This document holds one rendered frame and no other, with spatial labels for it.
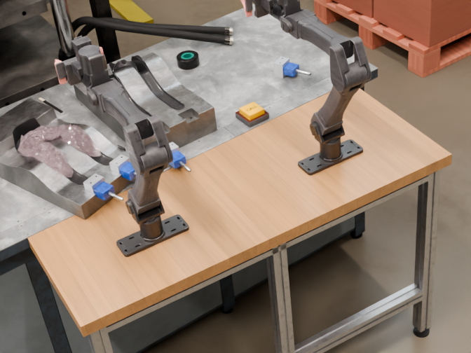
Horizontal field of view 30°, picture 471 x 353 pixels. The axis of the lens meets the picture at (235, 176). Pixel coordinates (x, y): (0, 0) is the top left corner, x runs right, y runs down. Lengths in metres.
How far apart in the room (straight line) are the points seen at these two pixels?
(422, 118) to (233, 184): 1.81
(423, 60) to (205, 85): 1.69
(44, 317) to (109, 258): 0.49
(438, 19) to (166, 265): 2.46
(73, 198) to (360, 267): 1.32
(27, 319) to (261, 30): 1.38
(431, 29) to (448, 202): 1.03
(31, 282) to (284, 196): 0.81
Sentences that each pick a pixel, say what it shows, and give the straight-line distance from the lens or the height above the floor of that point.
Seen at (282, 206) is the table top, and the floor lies 0.80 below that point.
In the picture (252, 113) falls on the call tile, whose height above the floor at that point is 0.84.
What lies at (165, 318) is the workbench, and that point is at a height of 0.15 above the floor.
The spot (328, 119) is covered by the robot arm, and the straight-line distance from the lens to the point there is 2.54.
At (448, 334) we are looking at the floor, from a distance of 3.24.
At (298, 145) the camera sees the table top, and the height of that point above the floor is 0.80.
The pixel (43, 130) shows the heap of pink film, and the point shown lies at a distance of 2.82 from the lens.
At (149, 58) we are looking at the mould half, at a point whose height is 0.93.
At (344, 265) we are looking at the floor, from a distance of 3.47.
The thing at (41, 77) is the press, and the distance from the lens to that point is 3.33.
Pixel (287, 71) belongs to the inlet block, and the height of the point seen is 0.83.
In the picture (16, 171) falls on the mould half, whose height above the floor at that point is 0.87.
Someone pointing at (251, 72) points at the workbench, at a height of 0.80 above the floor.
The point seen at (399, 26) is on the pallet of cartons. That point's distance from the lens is 4.60.
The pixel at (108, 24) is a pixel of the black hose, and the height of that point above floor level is 0.93.
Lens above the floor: 2.41
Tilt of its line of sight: 38 degrees down
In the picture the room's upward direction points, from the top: 7 degrees counter-clockwise
